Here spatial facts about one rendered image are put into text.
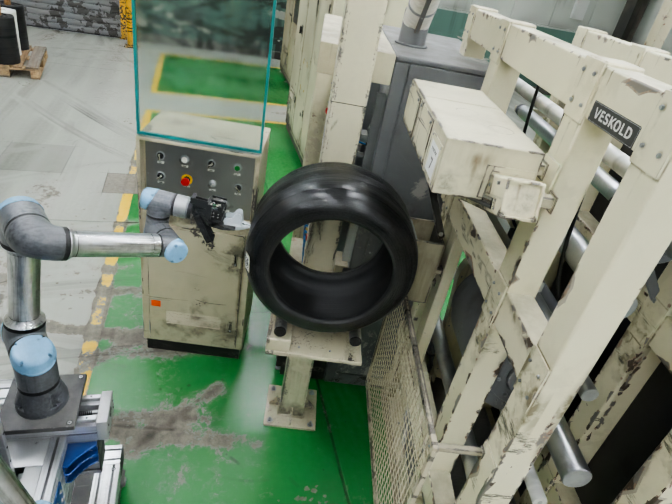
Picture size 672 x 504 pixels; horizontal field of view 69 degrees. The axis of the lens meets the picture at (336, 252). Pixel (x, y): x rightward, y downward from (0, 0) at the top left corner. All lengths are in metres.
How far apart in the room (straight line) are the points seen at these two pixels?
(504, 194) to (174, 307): 2.02
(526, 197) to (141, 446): 2.06
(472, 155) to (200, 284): 1.78
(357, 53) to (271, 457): 1.84
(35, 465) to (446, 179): 1.48
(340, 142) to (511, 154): 0.76
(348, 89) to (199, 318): 1.57
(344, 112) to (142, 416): 1.78
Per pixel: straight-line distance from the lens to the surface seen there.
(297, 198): 1.55
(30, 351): 1.75
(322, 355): 1.91
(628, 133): 1.17
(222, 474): 2.53
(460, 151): 1.23
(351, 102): 1.80
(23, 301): 1.76
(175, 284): 2.71
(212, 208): 1.68
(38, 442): 1.93
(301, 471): 2.56
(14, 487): 1.28
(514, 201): 1.21
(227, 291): 2.66
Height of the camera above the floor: 2.11
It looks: 31 degrees down
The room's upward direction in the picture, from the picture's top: 12 degrees clockwise
